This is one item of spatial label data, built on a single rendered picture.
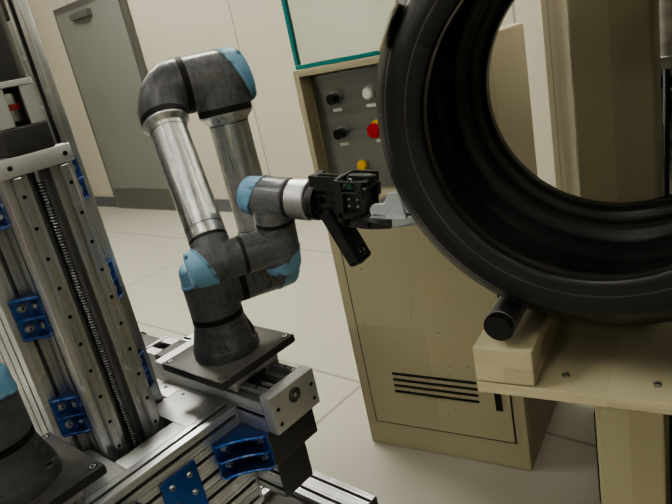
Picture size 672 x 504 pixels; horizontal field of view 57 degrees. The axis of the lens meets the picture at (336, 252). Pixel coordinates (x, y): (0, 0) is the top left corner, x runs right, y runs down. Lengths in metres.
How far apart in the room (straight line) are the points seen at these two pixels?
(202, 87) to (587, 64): 0.72
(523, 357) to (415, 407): 1.15
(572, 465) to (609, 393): 1.14
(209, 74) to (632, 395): 0.95
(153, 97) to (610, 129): 0.85
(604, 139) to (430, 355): 0.97
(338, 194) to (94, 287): 0.55
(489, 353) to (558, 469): 1.15
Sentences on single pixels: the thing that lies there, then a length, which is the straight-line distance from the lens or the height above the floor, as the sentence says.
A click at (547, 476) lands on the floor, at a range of 2.04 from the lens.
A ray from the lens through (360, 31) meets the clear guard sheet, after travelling 1.72.
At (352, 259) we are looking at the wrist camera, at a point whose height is 0.97.
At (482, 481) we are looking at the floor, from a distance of 2.03.
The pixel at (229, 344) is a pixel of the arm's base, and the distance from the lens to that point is 1.38.
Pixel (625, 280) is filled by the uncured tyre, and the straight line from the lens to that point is 0.84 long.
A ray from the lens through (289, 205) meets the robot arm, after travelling 1.09.
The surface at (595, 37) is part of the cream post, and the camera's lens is 1.15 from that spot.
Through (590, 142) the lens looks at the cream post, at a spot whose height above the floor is 1.08.
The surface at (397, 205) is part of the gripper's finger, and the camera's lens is 1.01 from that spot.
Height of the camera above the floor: 1.34
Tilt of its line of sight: 19 degrees down
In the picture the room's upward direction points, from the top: 12 degrees counter-clockwise
